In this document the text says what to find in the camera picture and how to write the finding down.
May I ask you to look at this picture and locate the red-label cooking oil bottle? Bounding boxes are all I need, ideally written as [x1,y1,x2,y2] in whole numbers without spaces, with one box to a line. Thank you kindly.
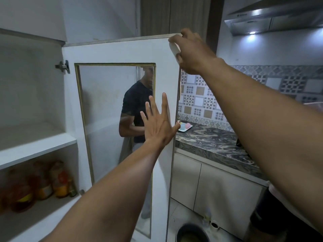
[6,169,35,213]

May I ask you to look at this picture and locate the orange-label cooking oil bottle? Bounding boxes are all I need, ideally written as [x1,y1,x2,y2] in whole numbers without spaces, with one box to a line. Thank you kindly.
[49,160,70,198]

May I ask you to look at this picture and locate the brown wall cabinet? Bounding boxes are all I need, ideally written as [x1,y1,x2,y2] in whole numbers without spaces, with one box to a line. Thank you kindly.
[139,0,225,54]

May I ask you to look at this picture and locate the white-label cooking oil bottle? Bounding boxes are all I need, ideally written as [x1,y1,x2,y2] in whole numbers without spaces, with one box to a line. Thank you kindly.
[33,161,54,200]

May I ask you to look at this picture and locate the small green bottle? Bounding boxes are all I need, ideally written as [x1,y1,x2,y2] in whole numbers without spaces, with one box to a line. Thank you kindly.
[68,179,78,197]

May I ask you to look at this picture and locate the steel range hood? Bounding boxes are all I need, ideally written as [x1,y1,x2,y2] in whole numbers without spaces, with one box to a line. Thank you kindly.
[224,0,323,36]

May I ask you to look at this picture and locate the metal door hinge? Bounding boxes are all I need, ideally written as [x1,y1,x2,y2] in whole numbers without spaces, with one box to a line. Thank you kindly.
[55,60,71,74]

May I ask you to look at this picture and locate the wide white base cabinet door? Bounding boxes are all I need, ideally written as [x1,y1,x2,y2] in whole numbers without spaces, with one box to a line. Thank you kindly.
[193,162,267,240]

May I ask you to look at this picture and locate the black shorts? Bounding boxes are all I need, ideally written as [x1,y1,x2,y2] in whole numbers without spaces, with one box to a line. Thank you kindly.
[248,188,323,242]

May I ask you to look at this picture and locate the narrow white base cabinet door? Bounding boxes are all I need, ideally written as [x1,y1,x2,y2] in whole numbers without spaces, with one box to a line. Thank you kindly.
[171,152,202,211]

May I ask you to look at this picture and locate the person's left forearm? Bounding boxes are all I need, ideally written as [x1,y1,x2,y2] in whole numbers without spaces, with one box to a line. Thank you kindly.
[42,142,166,242]

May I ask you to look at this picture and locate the dark bucket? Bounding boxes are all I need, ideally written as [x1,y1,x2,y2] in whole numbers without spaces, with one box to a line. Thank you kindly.
[176,223,210,242]

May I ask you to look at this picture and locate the person's right forearm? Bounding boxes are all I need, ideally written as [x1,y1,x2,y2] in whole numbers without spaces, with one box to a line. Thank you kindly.
[201,59,323,232]

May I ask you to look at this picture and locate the person's left hand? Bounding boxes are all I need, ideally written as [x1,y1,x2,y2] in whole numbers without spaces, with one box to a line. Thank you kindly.
[140,93,181,150]

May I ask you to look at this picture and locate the person's right hand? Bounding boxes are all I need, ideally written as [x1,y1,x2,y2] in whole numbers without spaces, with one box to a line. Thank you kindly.
[168,28,226,75]

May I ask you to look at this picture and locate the white tray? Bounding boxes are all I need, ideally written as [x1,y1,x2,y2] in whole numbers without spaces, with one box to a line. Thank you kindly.
[178,120,193,132]

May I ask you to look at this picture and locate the white glass-panel cabinet door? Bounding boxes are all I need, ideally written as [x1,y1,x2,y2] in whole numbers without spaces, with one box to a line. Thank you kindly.
[62,33,183,242]

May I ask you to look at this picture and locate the white cleaning sponge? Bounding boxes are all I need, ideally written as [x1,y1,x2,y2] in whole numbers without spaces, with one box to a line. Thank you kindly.
[169,42,181,58]

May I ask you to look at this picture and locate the white shirt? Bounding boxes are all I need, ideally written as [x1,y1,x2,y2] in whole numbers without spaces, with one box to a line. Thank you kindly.
[267,181,319,232]

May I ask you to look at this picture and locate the white open cabinet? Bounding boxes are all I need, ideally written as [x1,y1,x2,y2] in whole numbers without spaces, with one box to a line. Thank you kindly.
[0,28,82,242]

